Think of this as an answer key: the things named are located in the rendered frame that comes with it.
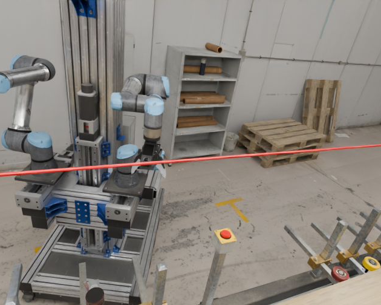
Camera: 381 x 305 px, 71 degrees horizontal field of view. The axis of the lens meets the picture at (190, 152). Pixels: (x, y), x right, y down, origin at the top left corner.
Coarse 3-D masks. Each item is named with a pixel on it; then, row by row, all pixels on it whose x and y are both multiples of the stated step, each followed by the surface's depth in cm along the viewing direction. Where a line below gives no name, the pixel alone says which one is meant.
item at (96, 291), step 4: (96, 288) 93; (88, 292) 91; (92, 292) 91; (96, 292) 92; (100, 292) 92; (88, 296) 90; (92, 296) 90; (96, 296) 90; (100, 296) 91; (88, 300) 89; (92, 300) 89; (96, 300) 89
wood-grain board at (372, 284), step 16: (368, 272) 144; (336, 288) 132; (352, 288) 133; (368, 288) 135; (288, 304) 121; (304, 304) 122; (320, 304) 123; (336, 304) 124; (352, 304) 125; (368, 304) 127
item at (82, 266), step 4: (80, 264) 128; (84, 264) 128; (80, 268) 127; (84, 268) 127; (80, 272) 125; (84, 272) 125; (80, 276) 123; (84, 276) 123; (80, 280) 121; (84, 280) 122; (80, 284) 120; (80, 288) 118; (84, 288) 118; (80, 292) 116; (84, 292) 117; (80, 296) 115; (84, 296) 115; (80, 300) 113; (84, 300) 114; (80, 304) 112; (84, 304) 112
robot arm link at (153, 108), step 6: (150, 102) 103; (156, 102) 103; (162, 102) 105; (150, 108) 103; (156, 108) 103; (162, 108) 105; (144, 114) 107; (150, 114) 104; (156, 114) 104; (162, 114) 107; (144, 120) 108; (150, 120) 105; (156, 120) 106; (162, 120) 109; (150, 126) 107; (156, 126) 107
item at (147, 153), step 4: (144, 144) 112; (148, 144) 112; (152, 144) 112; (144, 148) 110; (148, 148) 111; (152, 148) 111; (144, 152) 109; (148, 152) 110; (152, 152) 110; (144, 156) 108; (148, 156) 109; (152, 156) 109; (140, 160) 107; (144, 160) 107; (148, 160) 107
